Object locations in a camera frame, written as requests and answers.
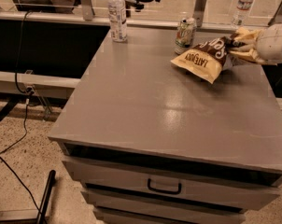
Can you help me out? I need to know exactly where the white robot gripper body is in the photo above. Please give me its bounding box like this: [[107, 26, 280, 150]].
[[256, 23, 282, 64]]

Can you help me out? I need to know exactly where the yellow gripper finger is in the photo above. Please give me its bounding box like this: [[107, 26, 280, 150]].
[[234, 27, 262, 44], [230, 44, 265, 63]]

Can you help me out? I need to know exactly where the brown and yellow chip bag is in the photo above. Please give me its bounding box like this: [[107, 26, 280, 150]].
[[171, 36, 244, 84]]

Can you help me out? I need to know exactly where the green 7up can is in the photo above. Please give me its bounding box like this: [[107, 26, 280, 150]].
[[175, 17, 196, 54]]

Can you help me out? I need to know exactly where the clear water bottle background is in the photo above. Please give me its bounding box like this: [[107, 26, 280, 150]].
[[232, 0, 254, 28]]

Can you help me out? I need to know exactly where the clear water bottle on table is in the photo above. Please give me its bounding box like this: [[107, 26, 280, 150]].
[[108, 0, 127, 42]]

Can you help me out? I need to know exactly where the grey drawer cabinet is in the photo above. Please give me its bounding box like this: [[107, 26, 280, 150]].
[[49, 27, 282, 224]]

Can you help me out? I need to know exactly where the black stand leg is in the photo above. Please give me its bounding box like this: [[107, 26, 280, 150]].
[[0, 170, 56, 224]]

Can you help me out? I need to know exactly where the metal bracket middle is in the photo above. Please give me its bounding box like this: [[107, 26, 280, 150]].
[[193, 0, 207, 27]]

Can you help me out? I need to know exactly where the metal bracket left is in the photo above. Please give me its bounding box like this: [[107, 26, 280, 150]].
[[80, 0, 94, 21]]

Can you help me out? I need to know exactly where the black drawer handle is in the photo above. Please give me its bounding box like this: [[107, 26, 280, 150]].
[[147, 178, 182, 195]]

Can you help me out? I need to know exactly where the black power cable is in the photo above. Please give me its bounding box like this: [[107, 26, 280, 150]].
[[0, 10, 42, 217]]

